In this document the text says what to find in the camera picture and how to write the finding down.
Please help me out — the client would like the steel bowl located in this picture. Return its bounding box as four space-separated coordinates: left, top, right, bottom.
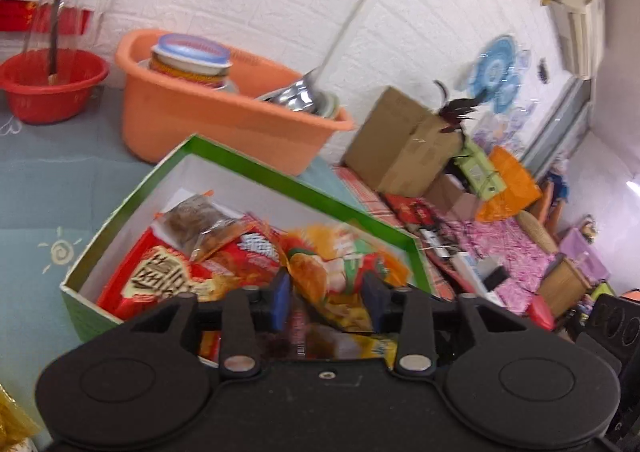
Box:
257 68 326 114

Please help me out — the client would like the orange plastic basin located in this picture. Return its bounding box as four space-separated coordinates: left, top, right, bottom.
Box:
115 29 355 175

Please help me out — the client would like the blue lidded container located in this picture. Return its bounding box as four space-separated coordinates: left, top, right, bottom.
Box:
148 34 232 89

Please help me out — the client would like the red checkered snack bag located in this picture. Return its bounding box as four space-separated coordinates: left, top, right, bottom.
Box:
96 227 281 321

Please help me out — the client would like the yellow green snack pack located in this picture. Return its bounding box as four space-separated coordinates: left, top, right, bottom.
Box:
0 386 40 452

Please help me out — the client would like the orange plastic bag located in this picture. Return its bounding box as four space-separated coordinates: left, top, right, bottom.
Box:
475 146 542 223

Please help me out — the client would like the teal printed tablecloth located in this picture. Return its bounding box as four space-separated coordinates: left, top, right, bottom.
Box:
0 85 371 452

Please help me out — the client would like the clear glass pitcher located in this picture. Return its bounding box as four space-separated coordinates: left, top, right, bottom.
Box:
23 0 107 74

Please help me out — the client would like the dark purple plant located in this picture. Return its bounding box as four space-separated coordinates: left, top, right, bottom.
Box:
434 80 487 134

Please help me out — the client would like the blue paper fan decoration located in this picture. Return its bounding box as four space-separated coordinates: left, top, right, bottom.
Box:
468 34 521 114

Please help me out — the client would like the green cardboard box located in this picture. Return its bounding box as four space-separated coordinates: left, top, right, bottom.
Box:
61 137 430 360

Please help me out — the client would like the yellow chip bag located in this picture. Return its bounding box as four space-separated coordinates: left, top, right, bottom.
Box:
278 223 411 335

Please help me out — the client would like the clear biscuit pack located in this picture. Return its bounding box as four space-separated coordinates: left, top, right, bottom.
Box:
152 194 256 262

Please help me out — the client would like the white power strip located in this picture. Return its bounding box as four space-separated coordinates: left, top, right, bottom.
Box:
450 251 506 308

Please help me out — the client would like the red plastic basket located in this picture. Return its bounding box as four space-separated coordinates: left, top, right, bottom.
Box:
1 48 110 125

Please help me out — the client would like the light green box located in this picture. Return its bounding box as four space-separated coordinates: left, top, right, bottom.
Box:
454 138 506 201

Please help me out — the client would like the pink floral cloth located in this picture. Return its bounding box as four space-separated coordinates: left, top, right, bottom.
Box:
334 166 559 318

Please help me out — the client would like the small brown cardboard box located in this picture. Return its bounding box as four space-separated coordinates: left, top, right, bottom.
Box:
423 173 485 221

